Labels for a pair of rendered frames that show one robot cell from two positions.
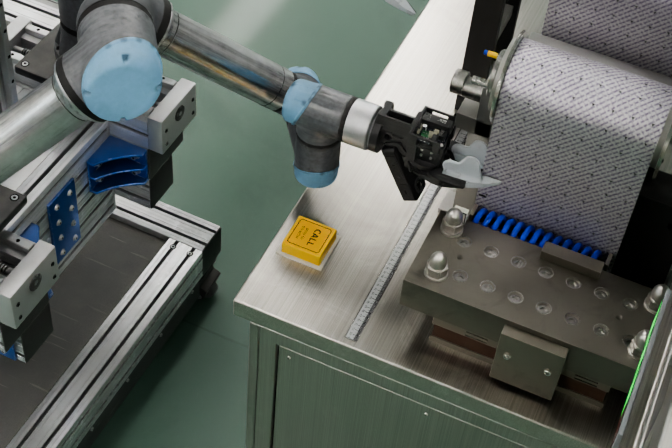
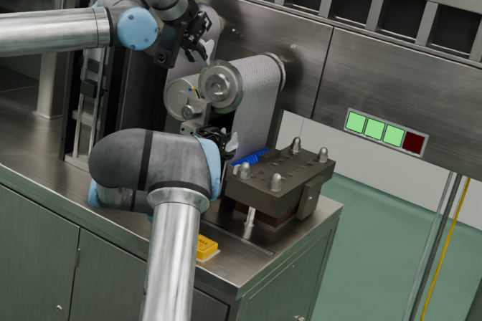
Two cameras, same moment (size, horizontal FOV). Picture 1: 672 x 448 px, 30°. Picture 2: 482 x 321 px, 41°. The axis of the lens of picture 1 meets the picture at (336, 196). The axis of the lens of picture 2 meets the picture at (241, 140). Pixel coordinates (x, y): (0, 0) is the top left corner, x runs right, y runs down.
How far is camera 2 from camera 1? 1.99 m
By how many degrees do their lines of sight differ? 71
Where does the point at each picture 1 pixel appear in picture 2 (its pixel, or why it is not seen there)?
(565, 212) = (253, 139)
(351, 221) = not seen: hidden behind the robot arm
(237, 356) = not seen: outside the picture
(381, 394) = (281, 276)
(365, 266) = (219, 236)
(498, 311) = (300, 181)
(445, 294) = (289, 190)
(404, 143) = not seen: hidden behind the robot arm
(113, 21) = (174, 137)
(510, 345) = (311, 190)
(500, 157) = (237, 127)
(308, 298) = (241, 260)
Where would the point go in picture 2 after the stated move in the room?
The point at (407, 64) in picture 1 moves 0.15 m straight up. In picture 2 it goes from (46, 180) to (52, 131)
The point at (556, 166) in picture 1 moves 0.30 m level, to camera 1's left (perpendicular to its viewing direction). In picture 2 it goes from (254, 114) to (232, 147)
